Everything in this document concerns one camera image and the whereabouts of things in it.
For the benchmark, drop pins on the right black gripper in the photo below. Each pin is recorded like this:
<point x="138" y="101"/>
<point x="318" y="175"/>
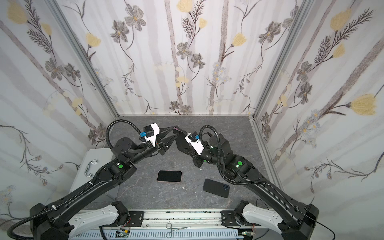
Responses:
<point x="189" y="147"/>

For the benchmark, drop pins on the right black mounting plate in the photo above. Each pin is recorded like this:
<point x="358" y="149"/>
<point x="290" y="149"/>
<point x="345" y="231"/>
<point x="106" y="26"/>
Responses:
<point x="228" y="219"/>

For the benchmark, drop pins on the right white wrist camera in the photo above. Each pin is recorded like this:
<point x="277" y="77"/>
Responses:
<point x="194" y="140"/>

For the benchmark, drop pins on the phone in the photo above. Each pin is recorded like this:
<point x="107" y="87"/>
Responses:
<point x="169" y="176"/>

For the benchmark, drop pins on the black mounting plate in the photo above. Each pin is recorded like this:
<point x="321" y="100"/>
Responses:
<point x="133" y="219"/>
<point x="228" y="219"/>

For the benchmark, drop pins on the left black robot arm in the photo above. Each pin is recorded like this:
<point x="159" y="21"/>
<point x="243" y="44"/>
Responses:
<point x="53" y="220"/>

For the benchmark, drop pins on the black phone case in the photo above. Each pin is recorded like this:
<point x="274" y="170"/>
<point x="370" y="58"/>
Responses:
<point x="182" y="144"/>

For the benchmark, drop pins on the metal scissors forceps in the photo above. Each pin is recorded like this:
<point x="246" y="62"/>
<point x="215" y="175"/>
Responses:
<point x="171" y="229"/>

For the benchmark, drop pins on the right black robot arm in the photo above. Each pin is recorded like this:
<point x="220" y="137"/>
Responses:
<point x="238" y="171"/>

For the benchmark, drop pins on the silver metal case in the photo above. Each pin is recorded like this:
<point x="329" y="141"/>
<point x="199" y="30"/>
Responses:
<point x="94" y="159"/>

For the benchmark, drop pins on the white slotted cable duct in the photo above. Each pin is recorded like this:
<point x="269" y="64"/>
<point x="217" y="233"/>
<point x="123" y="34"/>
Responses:
<point x="186" y="234"/>

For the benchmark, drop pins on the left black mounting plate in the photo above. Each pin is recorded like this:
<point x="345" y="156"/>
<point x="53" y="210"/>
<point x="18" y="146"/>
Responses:
<point x="133" y="219"/>

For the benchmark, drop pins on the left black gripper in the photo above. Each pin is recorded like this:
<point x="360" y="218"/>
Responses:
<point x="162" y="146"/>

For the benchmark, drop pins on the black phone face down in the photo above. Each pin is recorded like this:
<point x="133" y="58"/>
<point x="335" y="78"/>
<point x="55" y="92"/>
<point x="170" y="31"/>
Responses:
<point x="216" y="188"/>

